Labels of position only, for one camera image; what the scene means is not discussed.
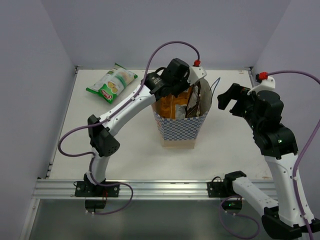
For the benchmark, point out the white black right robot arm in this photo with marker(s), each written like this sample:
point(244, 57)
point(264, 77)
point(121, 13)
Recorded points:
point(289, 216)

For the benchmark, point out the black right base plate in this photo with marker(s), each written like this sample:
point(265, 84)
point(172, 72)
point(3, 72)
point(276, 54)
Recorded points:
point(216, 188)

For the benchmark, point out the yellow snack bag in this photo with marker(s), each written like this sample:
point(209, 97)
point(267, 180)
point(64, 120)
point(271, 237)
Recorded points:
point(171, 107)

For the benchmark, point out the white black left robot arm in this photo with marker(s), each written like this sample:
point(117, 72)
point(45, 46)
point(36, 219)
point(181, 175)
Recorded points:
point(172, 80)

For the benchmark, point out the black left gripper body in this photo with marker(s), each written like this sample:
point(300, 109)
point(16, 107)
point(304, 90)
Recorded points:
point(173, 90)

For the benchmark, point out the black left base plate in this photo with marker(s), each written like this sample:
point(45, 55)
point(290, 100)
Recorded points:
point(87, 190)

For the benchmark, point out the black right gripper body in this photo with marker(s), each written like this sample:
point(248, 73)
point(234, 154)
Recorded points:
point(245, 104)

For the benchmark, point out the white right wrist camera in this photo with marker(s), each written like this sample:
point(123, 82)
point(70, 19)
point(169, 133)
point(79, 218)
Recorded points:
point(265, 83)

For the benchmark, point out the green Chuba chips bag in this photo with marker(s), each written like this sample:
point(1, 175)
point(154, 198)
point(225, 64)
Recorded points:
point(112, 83)

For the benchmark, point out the blue checkered paper bag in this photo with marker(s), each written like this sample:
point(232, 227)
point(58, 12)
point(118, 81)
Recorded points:
point(183, 133)

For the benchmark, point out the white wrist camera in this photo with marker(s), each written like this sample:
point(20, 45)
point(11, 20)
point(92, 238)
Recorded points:
point(265, 83)
point(195, 74)

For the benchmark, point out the dark brown snack bag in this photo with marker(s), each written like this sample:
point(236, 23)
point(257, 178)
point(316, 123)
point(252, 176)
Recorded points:
point(193, 108)

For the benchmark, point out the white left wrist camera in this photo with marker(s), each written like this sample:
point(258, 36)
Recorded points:
point(195, 74)

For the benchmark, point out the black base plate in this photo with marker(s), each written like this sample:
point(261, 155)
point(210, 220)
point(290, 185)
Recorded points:
point(87, 190)
point(216, 188)

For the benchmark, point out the aluminium mounting rail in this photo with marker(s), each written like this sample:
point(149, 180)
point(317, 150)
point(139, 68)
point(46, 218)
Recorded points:
point(142, 189)

